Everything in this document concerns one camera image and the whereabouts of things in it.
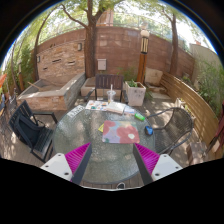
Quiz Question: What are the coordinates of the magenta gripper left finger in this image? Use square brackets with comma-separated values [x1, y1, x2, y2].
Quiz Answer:
[41, 143, 92, 185]

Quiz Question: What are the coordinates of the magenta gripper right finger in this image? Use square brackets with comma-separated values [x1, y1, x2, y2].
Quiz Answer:
[133, 143, 182, 185]

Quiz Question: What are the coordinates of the blue black computer mouse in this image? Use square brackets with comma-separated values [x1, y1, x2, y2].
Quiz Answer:
[145, 126, 153, 136]

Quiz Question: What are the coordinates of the colourful floral mouse pad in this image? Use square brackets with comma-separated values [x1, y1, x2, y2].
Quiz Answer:
[102, 120, 140, 144]

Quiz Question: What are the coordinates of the black mesh metal chair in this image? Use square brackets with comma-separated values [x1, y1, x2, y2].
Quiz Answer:
[148, 107, 194, 154]

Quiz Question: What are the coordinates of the round glass patio table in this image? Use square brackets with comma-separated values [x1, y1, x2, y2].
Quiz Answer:
[53, 105, 155, 185]

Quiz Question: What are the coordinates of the black metal chair left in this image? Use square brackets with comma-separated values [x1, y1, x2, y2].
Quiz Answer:
[9, 100, 58, 163]

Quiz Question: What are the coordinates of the green marker pen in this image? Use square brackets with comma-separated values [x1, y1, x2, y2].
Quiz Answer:
[135, 113, 145, 121]

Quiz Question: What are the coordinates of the colourful paper sheet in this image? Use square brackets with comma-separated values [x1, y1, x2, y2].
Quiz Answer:
[86, 100, 108, 111]

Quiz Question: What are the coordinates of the wooden slat bench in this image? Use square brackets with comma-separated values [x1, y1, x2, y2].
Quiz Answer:
[159, 71, 220, 161]

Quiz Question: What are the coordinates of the open white book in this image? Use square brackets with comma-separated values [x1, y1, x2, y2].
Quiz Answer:
[106, 102, 125, 114]

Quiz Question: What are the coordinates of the stone raised planter bed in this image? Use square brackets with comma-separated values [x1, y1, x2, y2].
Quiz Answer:
[17, 73, 86, 111]

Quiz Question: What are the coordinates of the white square planter pot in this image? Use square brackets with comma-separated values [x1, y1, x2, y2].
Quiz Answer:
[125, 81, 146, 106]

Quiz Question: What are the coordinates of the clear plastic cup with straw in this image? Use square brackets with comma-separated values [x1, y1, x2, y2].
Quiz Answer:
[107, 88, 116, 102]

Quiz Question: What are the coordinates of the dark wooden chair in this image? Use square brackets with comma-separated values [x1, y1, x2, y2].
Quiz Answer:
[84, 74, 129, 103]

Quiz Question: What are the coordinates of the right tree trunk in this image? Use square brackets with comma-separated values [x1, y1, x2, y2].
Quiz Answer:
[162, 6, 178, 75]

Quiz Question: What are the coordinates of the central tree trunk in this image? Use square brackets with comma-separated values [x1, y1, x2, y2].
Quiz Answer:
[60, 0, 110, 78]

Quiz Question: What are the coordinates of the white wall utility box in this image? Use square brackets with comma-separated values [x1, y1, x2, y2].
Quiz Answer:
[97, 59, 107, 71]

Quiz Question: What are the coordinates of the wooden lamp post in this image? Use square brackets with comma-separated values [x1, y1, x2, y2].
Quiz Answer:
[137, 30, 149, 83]

